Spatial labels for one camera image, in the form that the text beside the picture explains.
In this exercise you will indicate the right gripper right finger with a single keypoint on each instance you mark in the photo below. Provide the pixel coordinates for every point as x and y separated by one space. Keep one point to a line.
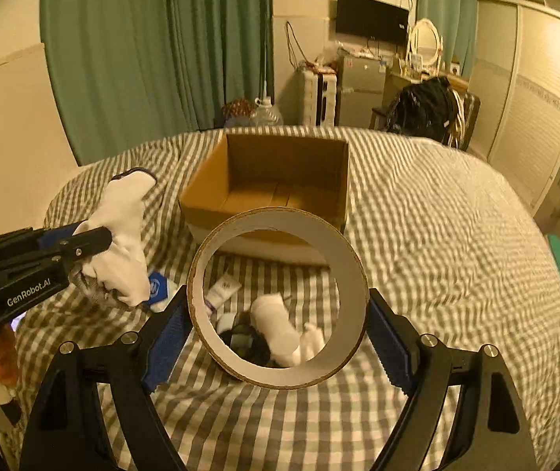
489 429

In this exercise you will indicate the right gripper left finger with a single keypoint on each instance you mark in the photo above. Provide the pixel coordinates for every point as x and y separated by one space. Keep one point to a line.
66 429

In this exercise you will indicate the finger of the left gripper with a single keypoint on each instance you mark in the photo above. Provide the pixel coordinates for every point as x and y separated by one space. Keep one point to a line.
80 245
28 240

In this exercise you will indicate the white sock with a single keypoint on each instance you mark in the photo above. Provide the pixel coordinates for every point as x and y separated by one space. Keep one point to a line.
289 347
120 273

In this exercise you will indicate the blue tissue pack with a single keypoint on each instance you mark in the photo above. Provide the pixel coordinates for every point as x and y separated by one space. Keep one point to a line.
162 290

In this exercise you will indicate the white BOP toothpaste tube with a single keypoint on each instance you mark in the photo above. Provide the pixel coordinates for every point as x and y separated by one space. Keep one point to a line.
221 291

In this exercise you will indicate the dark plastic funnel cup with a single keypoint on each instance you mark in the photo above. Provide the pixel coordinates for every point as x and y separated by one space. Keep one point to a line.
237 332

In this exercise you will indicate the cardboard box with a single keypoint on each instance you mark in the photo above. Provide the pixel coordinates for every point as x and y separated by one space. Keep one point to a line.
248 171

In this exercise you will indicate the grey checkered bed sheet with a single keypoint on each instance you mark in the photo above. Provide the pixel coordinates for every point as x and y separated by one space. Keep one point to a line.
441 235

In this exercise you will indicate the green curtain left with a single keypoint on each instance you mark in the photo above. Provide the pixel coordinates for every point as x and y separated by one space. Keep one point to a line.
124 72

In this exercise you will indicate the green curtain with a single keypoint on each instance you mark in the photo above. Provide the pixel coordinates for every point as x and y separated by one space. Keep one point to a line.
124 72
456 21

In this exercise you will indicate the brown patterned basket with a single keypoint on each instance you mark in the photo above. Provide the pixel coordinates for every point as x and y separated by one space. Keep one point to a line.
237 113

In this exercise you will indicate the clear water bottle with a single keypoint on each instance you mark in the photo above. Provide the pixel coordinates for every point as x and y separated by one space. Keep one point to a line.
265 113

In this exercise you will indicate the white suitcase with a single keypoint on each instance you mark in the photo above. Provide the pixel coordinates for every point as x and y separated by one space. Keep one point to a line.
317 96

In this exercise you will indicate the silver mini fridge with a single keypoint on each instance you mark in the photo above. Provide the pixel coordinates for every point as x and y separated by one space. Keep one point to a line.
360 87

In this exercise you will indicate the black clothes pile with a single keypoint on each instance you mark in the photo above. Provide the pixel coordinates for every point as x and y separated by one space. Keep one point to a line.
428 109

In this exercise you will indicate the white wardrobe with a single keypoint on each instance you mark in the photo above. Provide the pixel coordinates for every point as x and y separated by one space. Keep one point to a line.
516 76

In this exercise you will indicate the white oval mirror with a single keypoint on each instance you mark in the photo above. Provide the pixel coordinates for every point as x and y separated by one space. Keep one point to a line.
425 47

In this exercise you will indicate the green curtain right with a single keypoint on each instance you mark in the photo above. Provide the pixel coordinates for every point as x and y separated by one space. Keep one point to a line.
456 21

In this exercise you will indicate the black wall television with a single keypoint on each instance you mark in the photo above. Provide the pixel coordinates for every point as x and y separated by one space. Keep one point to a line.
372 19

